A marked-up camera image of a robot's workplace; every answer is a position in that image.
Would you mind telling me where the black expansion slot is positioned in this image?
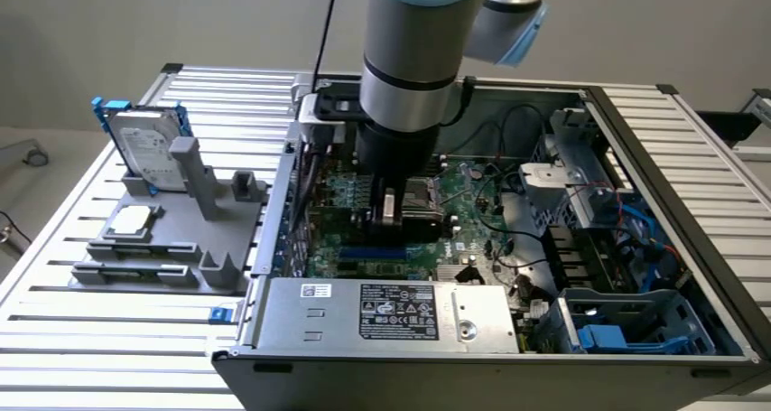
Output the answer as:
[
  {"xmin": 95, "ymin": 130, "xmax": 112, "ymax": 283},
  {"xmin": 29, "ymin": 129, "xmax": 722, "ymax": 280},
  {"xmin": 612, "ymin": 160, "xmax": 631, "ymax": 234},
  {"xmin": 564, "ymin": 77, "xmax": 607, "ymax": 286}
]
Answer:
[{"xmin": 335, "ymin": 261, "xmax": 407, "ymax": 273}]

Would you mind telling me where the grey parts rack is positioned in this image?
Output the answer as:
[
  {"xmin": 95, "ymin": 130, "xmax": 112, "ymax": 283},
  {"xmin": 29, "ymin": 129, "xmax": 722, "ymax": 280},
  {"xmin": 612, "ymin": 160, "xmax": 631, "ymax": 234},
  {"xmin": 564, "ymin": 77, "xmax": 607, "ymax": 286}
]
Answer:
[{"xmin": 68, "ymin": 136, "xmax": 270, "ymax": 295}]

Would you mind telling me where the grey disk bay blue latch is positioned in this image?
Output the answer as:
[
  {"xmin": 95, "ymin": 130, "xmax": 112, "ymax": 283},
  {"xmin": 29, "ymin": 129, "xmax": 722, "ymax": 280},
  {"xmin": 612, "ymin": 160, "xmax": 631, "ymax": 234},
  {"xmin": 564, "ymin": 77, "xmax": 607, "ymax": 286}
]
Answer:
[{"xmin": 554, "ymin": 287, "xmax": 719, "ymax": 356}]

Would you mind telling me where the blue data wire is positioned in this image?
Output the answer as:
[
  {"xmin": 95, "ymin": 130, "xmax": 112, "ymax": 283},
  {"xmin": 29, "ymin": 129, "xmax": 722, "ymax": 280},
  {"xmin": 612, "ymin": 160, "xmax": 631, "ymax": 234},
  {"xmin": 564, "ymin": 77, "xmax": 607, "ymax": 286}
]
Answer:
[{"xmin": 616, "ymin": 201, "xmax": 671, "ymax": 293}]

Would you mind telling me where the silver chipset heatsink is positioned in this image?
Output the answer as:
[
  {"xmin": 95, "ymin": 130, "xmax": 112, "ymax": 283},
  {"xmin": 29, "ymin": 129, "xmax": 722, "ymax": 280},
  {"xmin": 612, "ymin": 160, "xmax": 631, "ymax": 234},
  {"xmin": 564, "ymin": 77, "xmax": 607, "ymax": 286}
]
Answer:
[{"xmin": 435, "ymin": 263, "xmax": 484, "ymax": 286}]

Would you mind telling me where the green RAM stick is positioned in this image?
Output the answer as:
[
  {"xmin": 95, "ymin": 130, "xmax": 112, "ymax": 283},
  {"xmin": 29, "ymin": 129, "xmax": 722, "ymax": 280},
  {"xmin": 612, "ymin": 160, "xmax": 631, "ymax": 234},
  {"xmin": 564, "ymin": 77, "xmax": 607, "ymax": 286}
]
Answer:
[
  {"xmin": 105, "ymin": 247, "xmax": 178, "ymax": 256},
  {"xmin": 97, "ymin": 270, "xmax": 168, "ymax": 281}
]

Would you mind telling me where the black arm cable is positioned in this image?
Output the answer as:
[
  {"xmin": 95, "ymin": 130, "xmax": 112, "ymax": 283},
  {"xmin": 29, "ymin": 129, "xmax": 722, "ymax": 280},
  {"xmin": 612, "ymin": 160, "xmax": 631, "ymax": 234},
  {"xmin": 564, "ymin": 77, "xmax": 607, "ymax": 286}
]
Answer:
[{"xmin": 310, "ymin": 0, "xmax": 344, "ymax": 89}]

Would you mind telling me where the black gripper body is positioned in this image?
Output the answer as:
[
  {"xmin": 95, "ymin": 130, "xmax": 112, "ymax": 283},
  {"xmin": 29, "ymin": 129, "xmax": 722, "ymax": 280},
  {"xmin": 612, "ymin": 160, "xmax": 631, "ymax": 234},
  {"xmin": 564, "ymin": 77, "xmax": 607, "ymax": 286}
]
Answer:
[{"xmin": 354, "ymin": 124, "xmax": 442, "ymax": 181}]

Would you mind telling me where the chair caster wheel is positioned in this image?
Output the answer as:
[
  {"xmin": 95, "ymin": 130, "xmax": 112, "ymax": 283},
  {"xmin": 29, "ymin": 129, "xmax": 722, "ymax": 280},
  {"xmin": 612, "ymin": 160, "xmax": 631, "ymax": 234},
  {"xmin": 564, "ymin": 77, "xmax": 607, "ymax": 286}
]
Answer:
[{"xmin": 21, "ymin": 145, "xmax": 51, "ymax": 167}]

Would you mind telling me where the open black PC case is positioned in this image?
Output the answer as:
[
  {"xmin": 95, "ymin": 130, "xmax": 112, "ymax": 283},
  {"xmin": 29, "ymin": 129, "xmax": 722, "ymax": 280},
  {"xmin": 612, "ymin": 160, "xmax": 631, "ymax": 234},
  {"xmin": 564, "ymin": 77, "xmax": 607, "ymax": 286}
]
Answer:
[{"xmin": 210, "ymin": 74, "xmax": 771, "ymax": 411}]

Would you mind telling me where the CPU socket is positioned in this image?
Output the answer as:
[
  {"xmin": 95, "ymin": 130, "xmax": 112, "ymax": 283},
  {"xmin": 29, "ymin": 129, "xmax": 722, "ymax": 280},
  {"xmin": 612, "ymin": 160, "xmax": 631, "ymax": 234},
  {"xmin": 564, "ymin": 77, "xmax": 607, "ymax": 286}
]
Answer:
[{"xmin": 407, "ymin": 174, "xmax": 448, "ymax": 214}]

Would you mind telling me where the black floor cable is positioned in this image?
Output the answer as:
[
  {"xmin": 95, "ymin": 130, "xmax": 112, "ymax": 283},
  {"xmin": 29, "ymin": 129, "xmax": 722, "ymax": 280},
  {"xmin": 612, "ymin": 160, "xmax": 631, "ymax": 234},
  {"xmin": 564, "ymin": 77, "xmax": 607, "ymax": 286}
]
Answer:
[{"xmin": 0, "ymin": 210, "xmax": 32, "ymax": 246}]

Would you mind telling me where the silver disk bay cage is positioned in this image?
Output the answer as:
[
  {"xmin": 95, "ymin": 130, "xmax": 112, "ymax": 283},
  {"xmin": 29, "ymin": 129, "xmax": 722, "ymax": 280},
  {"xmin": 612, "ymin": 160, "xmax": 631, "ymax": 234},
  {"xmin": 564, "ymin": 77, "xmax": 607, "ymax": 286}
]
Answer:
[{"xmin": 516, "ymin": 107, "xmax": 635, "ymax": 231}]

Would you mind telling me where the silver hard disk blue bracket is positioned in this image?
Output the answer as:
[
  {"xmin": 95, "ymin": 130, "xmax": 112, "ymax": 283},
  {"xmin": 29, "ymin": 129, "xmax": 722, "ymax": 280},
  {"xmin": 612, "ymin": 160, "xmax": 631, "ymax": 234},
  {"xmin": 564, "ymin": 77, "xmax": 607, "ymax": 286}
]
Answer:
[{"xmin": 91, "ymin": 96, "xmax": 194, "ymax": 194}]

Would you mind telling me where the black graphics card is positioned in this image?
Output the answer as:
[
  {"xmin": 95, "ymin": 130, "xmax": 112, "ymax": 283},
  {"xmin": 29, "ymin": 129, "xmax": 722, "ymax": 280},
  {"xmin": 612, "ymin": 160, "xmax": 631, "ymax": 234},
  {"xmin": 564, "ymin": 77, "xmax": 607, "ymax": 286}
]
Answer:
[{"xmin": 352, "ymin": 210, "xmax": 452, "ymax": 247}]

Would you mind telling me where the red wire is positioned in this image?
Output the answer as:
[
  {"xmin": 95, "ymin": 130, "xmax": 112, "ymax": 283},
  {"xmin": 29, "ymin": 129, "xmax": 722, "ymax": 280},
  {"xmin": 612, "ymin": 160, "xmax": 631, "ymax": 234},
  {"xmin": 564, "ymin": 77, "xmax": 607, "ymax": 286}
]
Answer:
[{"xmin": 564, "ymin": 181, "xmax": 616, "ymax": 205}]

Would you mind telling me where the silver CPU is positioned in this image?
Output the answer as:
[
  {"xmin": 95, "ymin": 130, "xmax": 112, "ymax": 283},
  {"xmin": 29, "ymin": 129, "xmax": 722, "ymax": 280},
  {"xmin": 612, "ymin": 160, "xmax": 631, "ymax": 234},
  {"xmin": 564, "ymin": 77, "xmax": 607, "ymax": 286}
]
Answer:
[{"xmin": 105, "ymin": 206, "xmax": 156, "ymax": 238}]

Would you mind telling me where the green motherboard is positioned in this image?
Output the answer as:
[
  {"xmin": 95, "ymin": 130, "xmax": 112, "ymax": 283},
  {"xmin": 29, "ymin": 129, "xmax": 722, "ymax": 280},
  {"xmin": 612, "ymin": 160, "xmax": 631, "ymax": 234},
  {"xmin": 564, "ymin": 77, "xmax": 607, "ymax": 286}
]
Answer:
[{"xmin": 300, "ymin": 152, "xmax": 527, "ymax": 282}]

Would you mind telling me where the silver power supply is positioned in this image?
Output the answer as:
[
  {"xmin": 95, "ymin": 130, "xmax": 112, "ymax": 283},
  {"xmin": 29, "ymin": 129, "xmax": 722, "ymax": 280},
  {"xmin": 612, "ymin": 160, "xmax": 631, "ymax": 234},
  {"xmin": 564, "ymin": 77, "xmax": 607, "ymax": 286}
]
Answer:
[{"xmin": 251, "ymin": 276, "xmax": 522, "ymax": 355}]

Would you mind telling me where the black case wire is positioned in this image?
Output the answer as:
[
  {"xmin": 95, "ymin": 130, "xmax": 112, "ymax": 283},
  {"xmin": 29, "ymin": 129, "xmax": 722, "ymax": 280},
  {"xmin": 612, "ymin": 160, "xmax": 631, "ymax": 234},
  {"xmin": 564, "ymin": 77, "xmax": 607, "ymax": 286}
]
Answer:
[{"xmin": 448, "ymin": 104, "xmax": 547, "ymax": 160}]

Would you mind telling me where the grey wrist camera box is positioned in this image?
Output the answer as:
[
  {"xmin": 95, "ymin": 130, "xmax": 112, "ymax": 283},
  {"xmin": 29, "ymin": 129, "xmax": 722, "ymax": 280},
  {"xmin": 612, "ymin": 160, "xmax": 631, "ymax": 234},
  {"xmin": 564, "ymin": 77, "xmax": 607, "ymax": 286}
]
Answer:
[{"xmin": 292, "ymin": 72, "xmax": 364, "ymax": 144}]

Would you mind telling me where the black table bracket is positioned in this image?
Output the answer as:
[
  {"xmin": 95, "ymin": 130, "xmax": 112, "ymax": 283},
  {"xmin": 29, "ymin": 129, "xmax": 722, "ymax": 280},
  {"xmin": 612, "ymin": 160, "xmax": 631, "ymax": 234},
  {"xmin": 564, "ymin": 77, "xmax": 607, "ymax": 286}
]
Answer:
[{"xmin": 694, "ymin": 109, "xmax": 762, "ymax": 149}]

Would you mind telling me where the blue expansion slot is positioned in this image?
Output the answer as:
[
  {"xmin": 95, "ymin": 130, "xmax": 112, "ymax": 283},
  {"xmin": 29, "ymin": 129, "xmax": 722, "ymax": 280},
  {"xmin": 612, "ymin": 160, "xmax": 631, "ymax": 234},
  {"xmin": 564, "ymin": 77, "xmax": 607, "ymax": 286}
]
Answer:
[{"xmin": 342, "ymin": 247, "xmax": 407, "ymax": 259}]

